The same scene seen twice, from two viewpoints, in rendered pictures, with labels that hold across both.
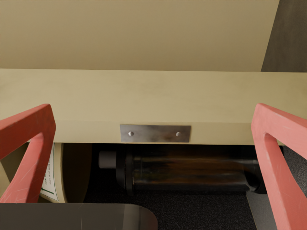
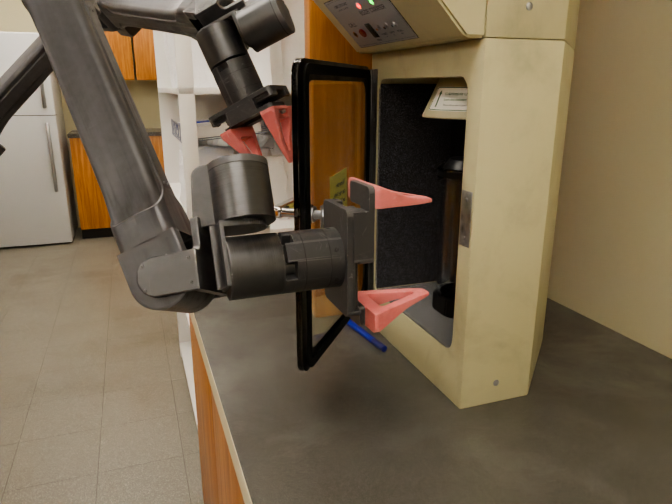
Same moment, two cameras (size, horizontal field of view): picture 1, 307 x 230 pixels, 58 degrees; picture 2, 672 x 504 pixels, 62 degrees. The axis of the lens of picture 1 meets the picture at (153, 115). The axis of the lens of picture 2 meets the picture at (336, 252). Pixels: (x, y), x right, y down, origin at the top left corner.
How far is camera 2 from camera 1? 0.47 m
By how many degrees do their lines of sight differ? 37
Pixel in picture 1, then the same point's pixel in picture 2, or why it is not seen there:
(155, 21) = not seen: outside the picture
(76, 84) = (527, 141)
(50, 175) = (450, 106)
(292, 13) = (653, 374)
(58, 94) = (513, 129)
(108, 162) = not seen: hidden behind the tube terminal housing
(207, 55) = (644, 261)
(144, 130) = (467, 211)
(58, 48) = not seen: outside the picture
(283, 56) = (602, 353)
